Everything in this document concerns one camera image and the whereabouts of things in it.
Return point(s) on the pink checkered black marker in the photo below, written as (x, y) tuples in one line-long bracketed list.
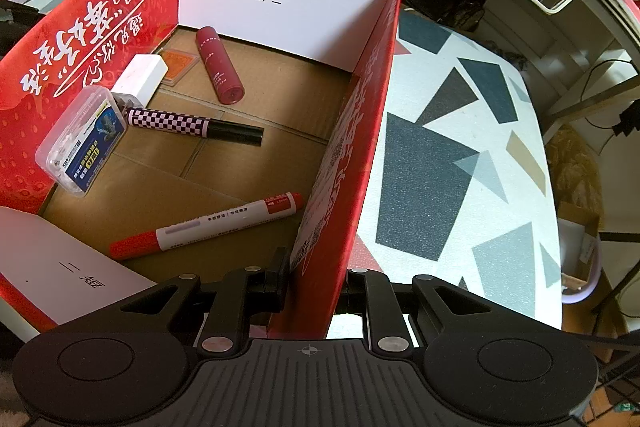
[(199, 126)]

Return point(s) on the white desk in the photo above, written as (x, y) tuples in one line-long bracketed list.
[(550, 6)]

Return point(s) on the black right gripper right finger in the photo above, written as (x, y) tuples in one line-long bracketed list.
[(365, 289)]

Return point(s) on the clear plastic screw box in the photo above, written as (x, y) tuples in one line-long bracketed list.
[(82, 139)]

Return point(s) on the small cardboard box on floor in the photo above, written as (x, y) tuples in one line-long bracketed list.
[(580, 252)]

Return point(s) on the red white marker pen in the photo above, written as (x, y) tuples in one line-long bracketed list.
[(207, 227)]

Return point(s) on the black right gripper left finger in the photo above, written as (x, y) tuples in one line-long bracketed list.
[(245, 292)]

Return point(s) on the red cardboard box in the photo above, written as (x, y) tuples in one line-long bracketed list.
[(143, 139)]

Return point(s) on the white charger plug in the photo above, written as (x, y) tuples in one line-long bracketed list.
[(139, 80)]

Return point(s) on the geometric patterned tablecloth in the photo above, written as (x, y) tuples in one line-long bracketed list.
[(459, 185)]

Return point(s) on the dark red cylinder tube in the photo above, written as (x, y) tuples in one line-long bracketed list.
[(225, 80)]

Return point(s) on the gold orange card case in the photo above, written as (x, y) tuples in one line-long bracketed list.
[(178, 64)]

